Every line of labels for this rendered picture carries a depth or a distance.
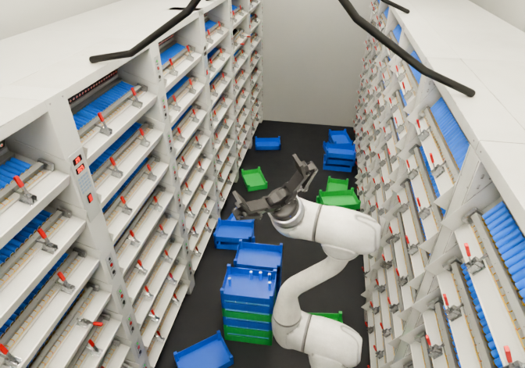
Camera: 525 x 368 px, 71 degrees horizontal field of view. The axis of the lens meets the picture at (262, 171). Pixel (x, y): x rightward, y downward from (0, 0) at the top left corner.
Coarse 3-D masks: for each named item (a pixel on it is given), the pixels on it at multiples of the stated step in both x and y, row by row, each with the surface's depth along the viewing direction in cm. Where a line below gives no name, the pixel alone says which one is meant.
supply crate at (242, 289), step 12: (228, 264) 223; (228, 276) 225; (240, 276) 225; (252, 276) 225; (264, 276) 224; (276, 276) 220; (228, 288) 217; (240, 288) 217; (252, 288) 217; (264, 288) 217; (240, 300) 209; (252, 300) 208; (264, 300) 206
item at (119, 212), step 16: (144, 160) 193; (160, 160) 200; (144, 176) 187; (160, 176) 192; (128, 192) 174; (144, 192) 179; (112, 208) 162; (128, 208) 165; (112, 224) 158; (128, 224) 166; (112, 240) 152
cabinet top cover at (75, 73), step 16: (96, 48) 153; (112, 48) 153; (128, 48) 153; (144, 48) 162; (64, 64) 135; (80, 64) 135; (96, 64) 135; (112, 64) 139; (32, 80) 121; (48, 80) 121; (64, 80) 121; (80, 80) 122; (96, 80) 130; (0, 112) 100; (16, 112) 100; (32, 112) 103; (0, 128) 93; (16, 128) 98
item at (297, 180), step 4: (296, 172) 79; (308, 172) 76; (296, 176) 79; (300, 176) 78; (308, 176) 77; (292, 180) 80; (296, 180) 79; (300, 180) 78; (304, 180) 79; (284, 184) 82; (288, 184) 81; (292, 184) 80; (296, 184) 79; (300, 184) 79; (280, 188) 84; (288, 188) 82; (292, 188) 81; (296, 188) 80; (292, 192) 81; (296, 192) 81; (292, 196) 82; (288, 200) 82
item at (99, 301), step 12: (84, 288) 152; (96, 288) 151; (108, 288) 153; (96, 300) 150; (108, 300) 155; (84, 312) 145; (96, 312) 146; (60, 324) 138; (72, 324) 140; (60, 336) 135; (72, 336) 137; (84, 336) 140; (60, 348) 132; (72, 348) 134; (60, 360) 129
